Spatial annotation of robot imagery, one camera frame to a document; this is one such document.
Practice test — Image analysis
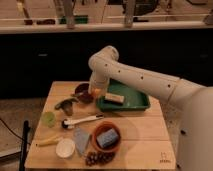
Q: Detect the orange apple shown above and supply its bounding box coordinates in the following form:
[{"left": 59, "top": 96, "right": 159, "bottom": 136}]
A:
[{"left": 93, "top": 89, "right": 101, "bottom": 98}]

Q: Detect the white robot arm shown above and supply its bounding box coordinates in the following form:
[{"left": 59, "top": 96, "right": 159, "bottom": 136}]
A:
[{"left": 88, "top": 46, "right": 213, "bottom": 171}]

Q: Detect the white paper cup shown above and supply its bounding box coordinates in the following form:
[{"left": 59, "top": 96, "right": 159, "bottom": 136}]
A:
[{"left": 56, "top": 138, "right": 75, "bottom": 158}]

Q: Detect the wooden block in tray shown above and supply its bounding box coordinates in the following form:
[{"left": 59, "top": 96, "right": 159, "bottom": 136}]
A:
[{"left": 105, "top": 93, "right": 124, "bottom": 103}]

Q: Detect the dark red bowl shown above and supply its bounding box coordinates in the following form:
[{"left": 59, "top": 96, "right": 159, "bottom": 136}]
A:
[{"left": 75, "top": 83, "right": 93, "bottom": 104}]

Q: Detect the green plastic tray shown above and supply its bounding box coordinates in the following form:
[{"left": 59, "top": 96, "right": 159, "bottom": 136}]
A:
[{"left": 96, "top": 79, "right": 150, "bottom": 111}]

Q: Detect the dark green toy vegetable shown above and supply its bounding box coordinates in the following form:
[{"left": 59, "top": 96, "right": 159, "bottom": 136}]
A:
[{"left": 54, "top": 98, "right": 77, "bottom": 116}]

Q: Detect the terracotta orange bowl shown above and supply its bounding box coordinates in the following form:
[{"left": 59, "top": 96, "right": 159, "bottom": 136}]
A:
[{"left": 91, "top": 121, "right": 121, "bottom": 153}]

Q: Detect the blue sponge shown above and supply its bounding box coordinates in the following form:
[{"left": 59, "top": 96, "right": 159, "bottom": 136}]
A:
[{"left": 96, "top": 129, "right": 119, "bottom": 148}]

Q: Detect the grey cloth piece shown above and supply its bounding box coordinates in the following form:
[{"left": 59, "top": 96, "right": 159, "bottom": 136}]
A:
[{"left": 74, "top": 127, "right": 90, "bottom": 156}]

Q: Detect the bunch of dark grapes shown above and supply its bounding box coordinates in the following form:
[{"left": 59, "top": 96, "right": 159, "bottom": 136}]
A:
[{"left": 85, "top": 152, "right": 115, "bottom": 166}]

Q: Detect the yellow banana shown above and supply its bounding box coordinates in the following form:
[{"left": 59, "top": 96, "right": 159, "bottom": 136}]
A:
[{"left": 36, "top": 136, "right": 63, "bottom": 147}]

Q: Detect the black stand pole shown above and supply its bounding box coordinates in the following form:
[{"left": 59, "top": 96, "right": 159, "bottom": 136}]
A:
[{"left": 19, "top": 120, "right": 30, "bottom": 171}]

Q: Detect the black cable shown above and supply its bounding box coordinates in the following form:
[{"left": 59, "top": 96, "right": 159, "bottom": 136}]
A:
[{"left": 0, "top": 118, "right": 25, "bottom": 143}]

